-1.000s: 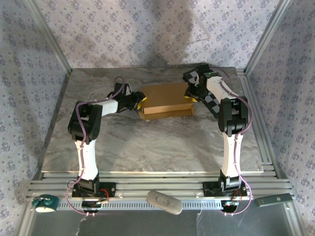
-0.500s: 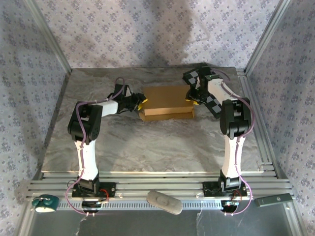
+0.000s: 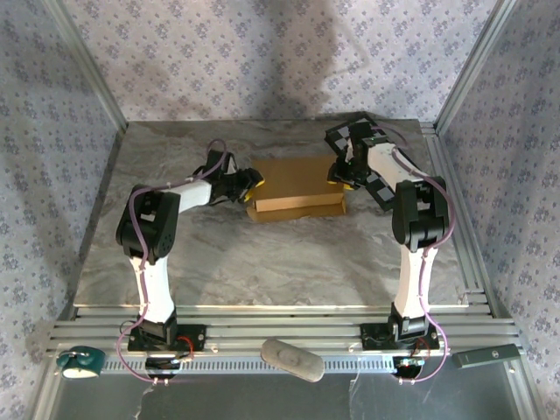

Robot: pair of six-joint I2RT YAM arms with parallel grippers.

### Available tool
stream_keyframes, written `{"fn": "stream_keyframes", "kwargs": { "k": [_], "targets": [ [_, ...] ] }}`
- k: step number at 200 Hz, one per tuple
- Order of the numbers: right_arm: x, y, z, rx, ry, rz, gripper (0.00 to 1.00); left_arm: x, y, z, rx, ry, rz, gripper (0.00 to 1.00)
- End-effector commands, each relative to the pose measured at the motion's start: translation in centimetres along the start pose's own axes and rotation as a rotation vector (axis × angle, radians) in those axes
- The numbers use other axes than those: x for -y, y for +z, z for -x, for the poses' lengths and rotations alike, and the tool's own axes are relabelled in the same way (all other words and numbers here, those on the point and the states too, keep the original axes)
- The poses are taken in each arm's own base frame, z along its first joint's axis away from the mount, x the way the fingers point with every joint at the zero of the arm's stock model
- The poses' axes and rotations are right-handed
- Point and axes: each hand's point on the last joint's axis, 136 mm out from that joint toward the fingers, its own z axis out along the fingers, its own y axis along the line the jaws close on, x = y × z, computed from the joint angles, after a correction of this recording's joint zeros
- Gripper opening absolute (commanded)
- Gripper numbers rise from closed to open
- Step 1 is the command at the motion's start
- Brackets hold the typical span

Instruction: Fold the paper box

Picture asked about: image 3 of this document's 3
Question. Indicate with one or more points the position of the brown cardboard box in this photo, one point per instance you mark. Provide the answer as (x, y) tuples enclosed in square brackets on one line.
[(297, 184)]

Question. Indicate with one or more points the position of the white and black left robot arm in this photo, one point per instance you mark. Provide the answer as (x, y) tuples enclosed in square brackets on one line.
[(155, 289)]

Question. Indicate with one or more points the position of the black and grey checkerboard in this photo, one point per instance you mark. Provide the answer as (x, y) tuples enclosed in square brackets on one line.
[(339, 135)]

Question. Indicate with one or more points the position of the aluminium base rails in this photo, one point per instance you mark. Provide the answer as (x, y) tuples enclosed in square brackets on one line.
[(280, 328)]

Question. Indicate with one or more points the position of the grey oval pad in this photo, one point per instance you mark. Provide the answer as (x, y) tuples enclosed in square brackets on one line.
[(291, 356)]

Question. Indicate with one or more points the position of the small circuit board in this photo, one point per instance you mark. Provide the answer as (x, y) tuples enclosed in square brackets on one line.
[(175, 361), (409, 362)]

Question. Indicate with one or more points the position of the dark grey rectangular device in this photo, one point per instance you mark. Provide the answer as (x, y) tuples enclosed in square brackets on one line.
[(485, 355)]

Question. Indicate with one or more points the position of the teal and white tape roll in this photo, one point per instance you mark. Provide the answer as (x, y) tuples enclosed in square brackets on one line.
[(87, 359)]

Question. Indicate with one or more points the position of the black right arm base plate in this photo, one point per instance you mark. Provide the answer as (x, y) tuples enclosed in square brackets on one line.
[(372, 339)]

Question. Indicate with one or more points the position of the aluminium frame post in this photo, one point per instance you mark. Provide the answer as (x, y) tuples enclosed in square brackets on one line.
[(90, 65), (474, 65)]

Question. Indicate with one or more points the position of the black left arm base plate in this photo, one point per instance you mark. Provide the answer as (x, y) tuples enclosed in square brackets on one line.
[(197, 341)]

